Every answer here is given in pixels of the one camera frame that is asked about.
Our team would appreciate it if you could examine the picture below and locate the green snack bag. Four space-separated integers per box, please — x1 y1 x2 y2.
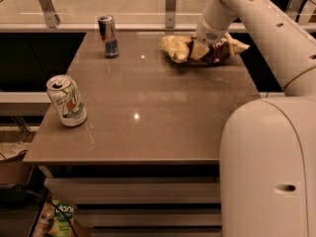
48 198 78 237

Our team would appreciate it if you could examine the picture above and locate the right metal railing bracket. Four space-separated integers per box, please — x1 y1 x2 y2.
285 0 304 21

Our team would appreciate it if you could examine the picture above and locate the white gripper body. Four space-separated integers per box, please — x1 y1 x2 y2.
196 15 227 44

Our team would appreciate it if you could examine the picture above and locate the Red Bull can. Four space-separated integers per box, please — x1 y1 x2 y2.
98 15 119 58

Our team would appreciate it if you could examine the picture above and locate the grey drawer cabinet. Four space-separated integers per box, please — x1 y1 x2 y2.
25 32 258 236

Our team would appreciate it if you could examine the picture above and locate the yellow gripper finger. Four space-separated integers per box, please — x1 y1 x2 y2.
191 40 209 60

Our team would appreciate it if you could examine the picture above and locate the brown bag on floor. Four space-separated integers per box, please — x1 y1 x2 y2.
0 150 32 186

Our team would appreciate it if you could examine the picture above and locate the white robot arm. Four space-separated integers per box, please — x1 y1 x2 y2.
197 0 316 237

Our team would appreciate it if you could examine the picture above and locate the plastic bottle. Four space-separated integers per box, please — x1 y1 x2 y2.
32 208 54 237

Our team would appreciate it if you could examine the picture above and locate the metal railing bracket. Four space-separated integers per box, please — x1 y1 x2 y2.
39 0 60 29
165 0 177 29
285 0 304 21

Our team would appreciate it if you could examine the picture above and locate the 7up can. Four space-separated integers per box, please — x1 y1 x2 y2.
46 75 87 127

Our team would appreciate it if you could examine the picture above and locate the left metal railing bracket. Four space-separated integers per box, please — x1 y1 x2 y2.
39 0 60 29

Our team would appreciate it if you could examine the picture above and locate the middle metal railing bracket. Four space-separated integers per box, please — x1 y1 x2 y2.
165 0 177 29

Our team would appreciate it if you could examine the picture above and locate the brown chip bag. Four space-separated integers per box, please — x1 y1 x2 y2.
159 34 250 65

